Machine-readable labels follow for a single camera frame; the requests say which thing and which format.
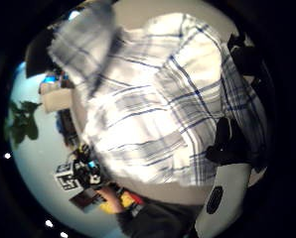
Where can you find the white blue plaid shirt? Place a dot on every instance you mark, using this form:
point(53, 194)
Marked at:
point(148, 109)

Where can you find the the person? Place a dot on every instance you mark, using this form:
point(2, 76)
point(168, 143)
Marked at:
point(158, 219)

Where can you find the white marker cube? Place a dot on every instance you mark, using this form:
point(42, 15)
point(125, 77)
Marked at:
point(67, 178)

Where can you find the beige box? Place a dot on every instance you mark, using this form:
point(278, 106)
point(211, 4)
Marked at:
point(57, 99)

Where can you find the round ceiling lamp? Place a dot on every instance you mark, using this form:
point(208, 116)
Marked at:
point(48, 223)
point(7, 155)
point(64, 234)

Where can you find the green potted plant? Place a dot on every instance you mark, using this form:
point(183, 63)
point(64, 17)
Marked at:
point(22, 122)

